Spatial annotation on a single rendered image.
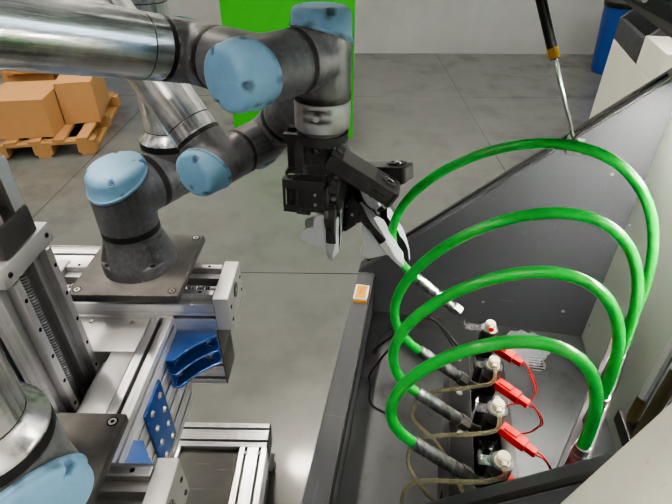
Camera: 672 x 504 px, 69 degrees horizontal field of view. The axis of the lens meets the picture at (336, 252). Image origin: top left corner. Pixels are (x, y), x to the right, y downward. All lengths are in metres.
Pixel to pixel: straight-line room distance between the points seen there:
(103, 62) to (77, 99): 4.17
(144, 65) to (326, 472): 0.62
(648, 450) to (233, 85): 0.49
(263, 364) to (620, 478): 1.91
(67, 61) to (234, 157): 0.30
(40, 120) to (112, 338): 3.60
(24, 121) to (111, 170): 3.65
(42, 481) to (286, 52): 0.48
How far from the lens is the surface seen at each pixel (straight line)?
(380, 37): 7.21
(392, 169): 0.75
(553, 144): 0.70
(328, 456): 0.85
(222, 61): 0.55
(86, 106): 4.77
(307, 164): 0.70
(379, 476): 0.98
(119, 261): 1.07
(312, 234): 0.75
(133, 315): 1.15
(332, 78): 0.63
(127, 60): 0.60
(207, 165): 0.76
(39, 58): 0.57
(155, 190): 1.03
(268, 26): 3.89
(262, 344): 2.35
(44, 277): 0.95
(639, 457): 0.46
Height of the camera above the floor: 1.67
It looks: 35 degrees down
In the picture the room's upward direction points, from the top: straight up
